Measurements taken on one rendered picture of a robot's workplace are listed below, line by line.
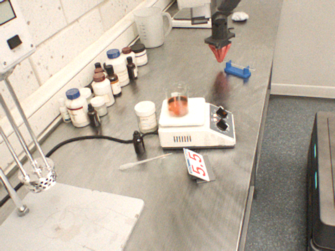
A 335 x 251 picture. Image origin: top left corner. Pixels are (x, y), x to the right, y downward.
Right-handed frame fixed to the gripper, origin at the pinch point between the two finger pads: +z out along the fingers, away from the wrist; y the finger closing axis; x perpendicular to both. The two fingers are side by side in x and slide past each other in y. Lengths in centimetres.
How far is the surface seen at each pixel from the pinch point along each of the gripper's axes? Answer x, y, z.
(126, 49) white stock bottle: -26.1, 23.6, -7.0
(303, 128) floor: 1, -77, 78
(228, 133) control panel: 30.8, 33.2, -0.5
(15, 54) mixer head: 28, 74, -38
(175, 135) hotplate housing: 21.9, 44.1, -1.9
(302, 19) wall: -24, -107, 22
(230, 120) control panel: 27.1, 27.9, -0.1
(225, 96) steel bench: 14.8, 15.1, 3.2
